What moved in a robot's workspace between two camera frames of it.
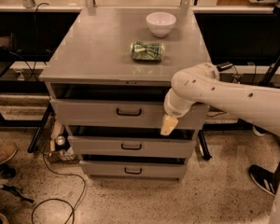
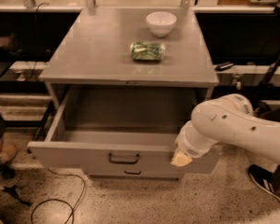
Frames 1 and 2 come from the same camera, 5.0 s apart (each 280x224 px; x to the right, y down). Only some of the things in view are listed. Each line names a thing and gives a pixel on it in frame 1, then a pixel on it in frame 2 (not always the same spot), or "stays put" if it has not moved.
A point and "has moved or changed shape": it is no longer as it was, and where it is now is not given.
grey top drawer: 74,114 has moved or changed shape
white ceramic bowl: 161,23 stays put
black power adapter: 223,66 stays put
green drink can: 147,50 stays put
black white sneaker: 266,180 stays put
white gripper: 175,110 -> 187,147
